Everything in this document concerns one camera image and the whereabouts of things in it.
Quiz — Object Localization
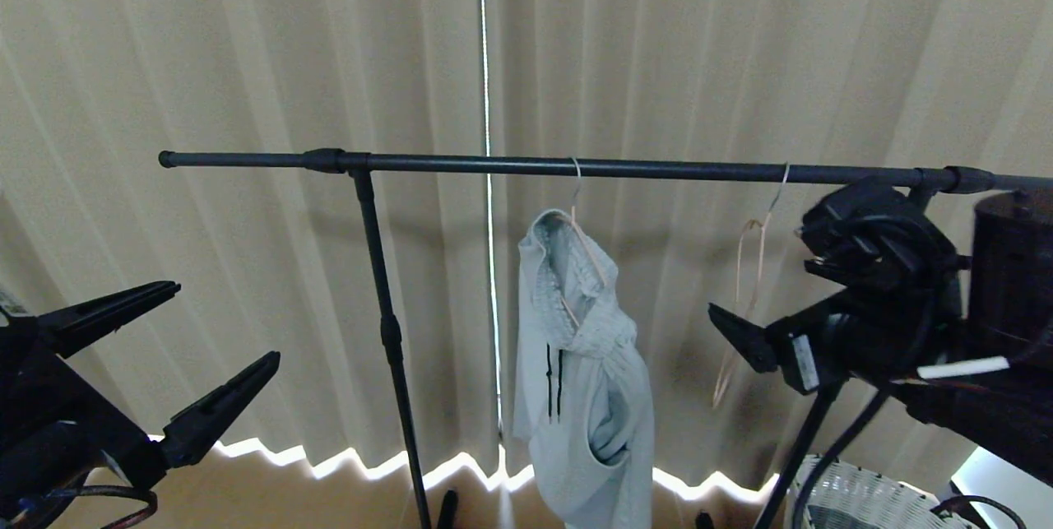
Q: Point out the beige curtain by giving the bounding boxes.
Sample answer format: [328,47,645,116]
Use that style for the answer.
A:
[0,0,1053,490]

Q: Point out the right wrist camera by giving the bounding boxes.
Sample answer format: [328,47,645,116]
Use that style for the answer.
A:
[798,175,970,304]

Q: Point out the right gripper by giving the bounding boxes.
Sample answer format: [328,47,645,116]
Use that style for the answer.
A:
[765,289,1053,489]

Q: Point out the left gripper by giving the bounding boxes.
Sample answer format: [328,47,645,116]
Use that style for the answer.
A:
[0,281,282,529]

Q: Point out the pale grey shorts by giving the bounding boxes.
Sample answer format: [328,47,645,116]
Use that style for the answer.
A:
[513,208,656,529]

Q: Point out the pink clothes hanger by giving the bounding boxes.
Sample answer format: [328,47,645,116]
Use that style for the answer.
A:
[558,157,611,331]
[712,163,792,411]

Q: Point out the black clothes rack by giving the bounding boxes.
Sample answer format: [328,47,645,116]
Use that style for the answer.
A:
[158,149,1053,529]

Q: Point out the white laundry basket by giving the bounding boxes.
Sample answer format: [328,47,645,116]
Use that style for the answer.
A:
[786,455,1029,529]

